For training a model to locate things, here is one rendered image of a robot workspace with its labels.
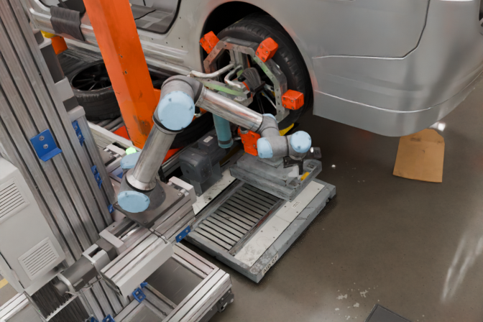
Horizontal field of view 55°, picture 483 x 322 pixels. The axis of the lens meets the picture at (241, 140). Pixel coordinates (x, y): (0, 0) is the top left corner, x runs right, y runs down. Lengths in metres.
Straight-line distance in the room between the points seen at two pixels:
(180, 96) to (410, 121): 1.15
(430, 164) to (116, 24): 2.18
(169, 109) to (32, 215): 0.66
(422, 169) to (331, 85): 1.21
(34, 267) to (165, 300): 0.73
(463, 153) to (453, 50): 1.49
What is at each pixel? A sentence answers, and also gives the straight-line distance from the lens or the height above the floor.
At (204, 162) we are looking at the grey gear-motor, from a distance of 2.86.
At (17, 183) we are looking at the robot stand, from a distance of 1.76.
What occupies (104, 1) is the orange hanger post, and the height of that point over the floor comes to 1.44.
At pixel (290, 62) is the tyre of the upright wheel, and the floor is 1.03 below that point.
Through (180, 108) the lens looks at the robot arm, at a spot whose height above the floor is 1.35.
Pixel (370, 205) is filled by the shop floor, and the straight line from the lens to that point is 3.02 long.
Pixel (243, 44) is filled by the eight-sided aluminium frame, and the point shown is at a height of 1.12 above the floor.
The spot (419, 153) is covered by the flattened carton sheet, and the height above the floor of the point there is 0.01.
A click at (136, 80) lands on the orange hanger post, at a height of 0.98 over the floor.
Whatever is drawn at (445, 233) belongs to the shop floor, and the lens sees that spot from 2.93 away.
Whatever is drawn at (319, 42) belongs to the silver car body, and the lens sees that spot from 2.24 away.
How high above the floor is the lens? 2.11
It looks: 36 degrees down
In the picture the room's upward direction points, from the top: 10 degrees counter-clockwise
